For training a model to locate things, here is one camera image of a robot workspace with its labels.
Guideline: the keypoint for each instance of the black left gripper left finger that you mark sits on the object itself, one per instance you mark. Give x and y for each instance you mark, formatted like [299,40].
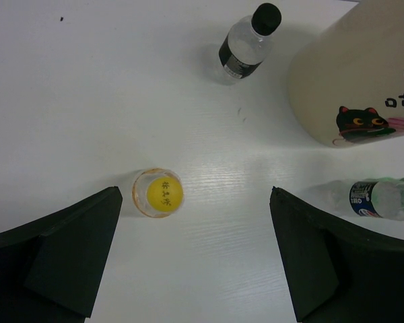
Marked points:
[51,268]

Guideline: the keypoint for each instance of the cream bin with black ears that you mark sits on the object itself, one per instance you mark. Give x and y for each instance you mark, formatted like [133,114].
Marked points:
[346,87]

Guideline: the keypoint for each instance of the yellow cap orange bottle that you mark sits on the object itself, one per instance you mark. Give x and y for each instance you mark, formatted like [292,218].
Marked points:
[157,192]

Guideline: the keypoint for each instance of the black cap bottle near bin back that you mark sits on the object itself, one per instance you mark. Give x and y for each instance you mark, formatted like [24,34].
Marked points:
[248,43]

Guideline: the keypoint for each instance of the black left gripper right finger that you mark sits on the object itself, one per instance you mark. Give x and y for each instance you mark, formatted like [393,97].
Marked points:
[337,271]

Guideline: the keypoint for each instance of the green plastic bottle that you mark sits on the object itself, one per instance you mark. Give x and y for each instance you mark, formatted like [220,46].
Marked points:
[387,198]

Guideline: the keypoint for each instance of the blue label clear bottle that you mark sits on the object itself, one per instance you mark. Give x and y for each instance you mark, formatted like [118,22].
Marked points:
[348,198]

